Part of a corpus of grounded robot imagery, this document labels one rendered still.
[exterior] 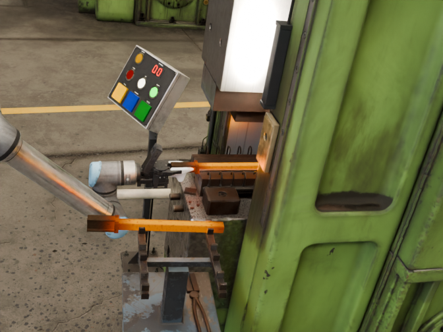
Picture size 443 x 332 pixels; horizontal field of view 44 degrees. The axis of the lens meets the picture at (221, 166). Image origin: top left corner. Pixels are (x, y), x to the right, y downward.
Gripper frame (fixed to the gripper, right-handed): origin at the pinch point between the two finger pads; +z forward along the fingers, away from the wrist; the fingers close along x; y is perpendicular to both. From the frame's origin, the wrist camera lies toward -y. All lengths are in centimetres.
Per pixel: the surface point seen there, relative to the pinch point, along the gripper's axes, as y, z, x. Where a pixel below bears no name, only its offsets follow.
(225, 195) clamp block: 3.1, 10.7, 15.3
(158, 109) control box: -4.2, -7.2, -38.9
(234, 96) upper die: -32.1, 11.7, 7.2
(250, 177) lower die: 1.8, 22.3, 6.3
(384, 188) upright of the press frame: -16, 55, 42
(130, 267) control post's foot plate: 99, -16, -54
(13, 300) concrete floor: 97, -74, -35
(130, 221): -5.3, -25.3, 38.4
